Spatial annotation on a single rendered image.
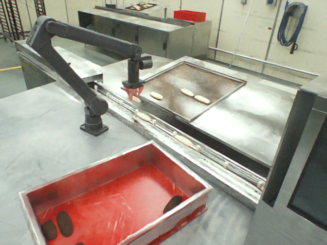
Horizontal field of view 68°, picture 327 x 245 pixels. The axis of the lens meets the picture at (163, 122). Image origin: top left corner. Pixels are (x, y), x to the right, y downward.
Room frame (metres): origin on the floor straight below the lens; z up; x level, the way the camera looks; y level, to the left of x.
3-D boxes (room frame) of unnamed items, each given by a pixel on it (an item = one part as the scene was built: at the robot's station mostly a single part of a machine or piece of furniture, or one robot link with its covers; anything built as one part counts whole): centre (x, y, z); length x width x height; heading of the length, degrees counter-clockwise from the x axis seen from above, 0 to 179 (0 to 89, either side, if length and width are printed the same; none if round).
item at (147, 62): (1.18, 0.13, 1.13); 0.11 x 0.09 x 0.12; 130
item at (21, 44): (1.91, 0.92, 0.89); 1.25 x 0.18 x 0.09; 45
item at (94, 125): (1.00, 0.34, 0.86); 0.12 x 0.09 x 0.08; 58
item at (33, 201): (0.51, 0.12, 0.87); 0.49 x 0.34 x 0.10; 130
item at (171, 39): (5.35, 0.61, 0.51); 3.00 x 1.26 x 1.03; 45
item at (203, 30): (4.93, -0.38, 0.44); 0.70 x 0.55 x 0.87; 45
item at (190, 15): (4.93, -0.38, 0.93); 0.51 x 0.36 x 0.13; 49
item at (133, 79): (1.15, 0.16, 1.04); 0.10 x 0.07 x 0.07; 135
